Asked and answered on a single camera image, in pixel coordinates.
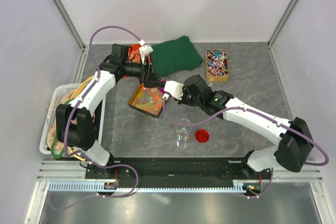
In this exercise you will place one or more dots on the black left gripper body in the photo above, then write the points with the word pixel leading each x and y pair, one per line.
pixel 132 70

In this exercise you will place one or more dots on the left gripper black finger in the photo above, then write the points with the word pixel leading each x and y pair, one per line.
pixel 142 77
pixel 152 80

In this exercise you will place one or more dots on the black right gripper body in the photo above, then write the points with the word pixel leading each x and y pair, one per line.
pixel 187 99

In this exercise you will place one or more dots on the gold tin with star candies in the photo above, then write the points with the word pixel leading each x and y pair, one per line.
pixel 148 101

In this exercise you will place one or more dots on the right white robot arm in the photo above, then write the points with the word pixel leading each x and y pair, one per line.
pixel 290 148

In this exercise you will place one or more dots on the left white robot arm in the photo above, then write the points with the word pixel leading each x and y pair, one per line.
pixel 74 121

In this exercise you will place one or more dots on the orange plastic candy box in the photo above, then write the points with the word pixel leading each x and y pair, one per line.
pixel 135 52

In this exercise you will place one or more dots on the folded green cloth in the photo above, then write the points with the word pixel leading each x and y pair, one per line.
pixel 174 55

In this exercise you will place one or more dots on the gold tin with lollipops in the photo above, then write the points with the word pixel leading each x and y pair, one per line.
pixel 217 68

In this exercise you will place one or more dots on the clear glass jar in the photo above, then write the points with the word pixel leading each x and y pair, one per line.
pixel 183 133

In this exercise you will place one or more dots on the red jar lid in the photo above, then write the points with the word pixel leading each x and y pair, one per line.
pixel 202 136

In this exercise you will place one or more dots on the white plastic basket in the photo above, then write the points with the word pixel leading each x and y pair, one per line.
pixel 58 94

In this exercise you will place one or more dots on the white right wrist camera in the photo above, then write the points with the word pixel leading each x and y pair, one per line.
pixel 173 89

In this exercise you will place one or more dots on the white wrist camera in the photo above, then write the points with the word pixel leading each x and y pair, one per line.
pixel 173 89
pixel 144 50

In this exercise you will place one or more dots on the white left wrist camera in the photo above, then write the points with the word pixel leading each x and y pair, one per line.
pixel 144 50

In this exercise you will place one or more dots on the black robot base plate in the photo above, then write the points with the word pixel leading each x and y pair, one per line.
pixel 234 168

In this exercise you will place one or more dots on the blue slotted cable duct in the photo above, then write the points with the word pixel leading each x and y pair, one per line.
pixel 236 187

